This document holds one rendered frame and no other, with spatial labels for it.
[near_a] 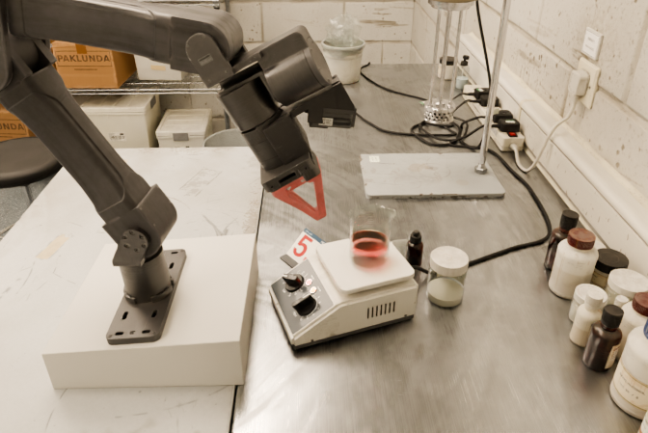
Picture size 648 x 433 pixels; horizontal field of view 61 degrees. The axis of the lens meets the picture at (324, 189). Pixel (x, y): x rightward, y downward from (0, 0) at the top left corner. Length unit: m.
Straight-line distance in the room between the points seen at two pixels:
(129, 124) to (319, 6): 1.20
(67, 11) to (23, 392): 0.50
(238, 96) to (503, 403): 0.51
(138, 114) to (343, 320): 2.37
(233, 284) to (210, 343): 0.12
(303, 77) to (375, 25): 2.64
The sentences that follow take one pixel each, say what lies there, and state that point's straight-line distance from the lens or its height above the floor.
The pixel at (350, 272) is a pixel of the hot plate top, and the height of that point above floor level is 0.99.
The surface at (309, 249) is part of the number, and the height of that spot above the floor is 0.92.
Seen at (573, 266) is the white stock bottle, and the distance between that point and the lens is 0.96.
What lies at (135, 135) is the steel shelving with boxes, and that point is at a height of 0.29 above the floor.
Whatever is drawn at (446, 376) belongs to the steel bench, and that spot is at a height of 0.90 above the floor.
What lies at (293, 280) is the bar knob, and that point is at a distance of 0.85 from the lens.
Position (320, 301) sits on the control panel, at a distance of 0.82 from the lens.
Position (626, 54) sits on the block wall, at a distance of 1.18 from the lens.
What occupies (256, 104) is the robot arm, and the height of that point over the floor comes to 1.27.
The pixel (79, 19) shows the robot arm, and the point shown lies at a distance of 0.68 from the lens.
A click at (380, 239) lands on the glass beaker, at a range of 0.80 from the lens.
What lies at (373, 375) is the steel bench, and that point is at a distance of 0.81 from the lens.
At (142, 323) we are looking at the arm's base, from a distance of 0.79.
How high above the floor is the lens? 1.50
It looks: 30 degrees down
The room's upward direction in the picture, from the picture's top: straight up
